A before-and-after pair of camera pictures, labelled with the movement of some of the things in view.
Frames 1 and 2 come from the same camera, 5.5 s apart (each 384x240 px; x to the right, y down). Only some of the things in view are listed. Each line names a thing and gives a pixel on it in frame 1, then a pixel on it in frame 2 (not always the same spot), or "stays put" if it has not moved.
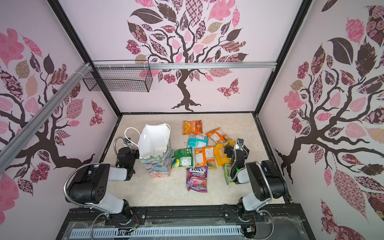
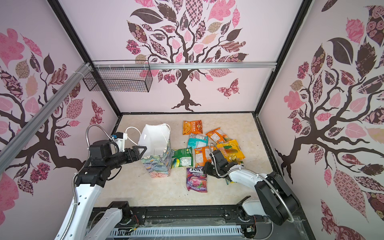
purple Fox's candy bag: x=197 y=178 stays put
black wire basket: x=121 y=75 stays put
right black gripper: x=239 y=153 → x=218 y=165
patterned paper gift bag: x=155 y=149 stays put
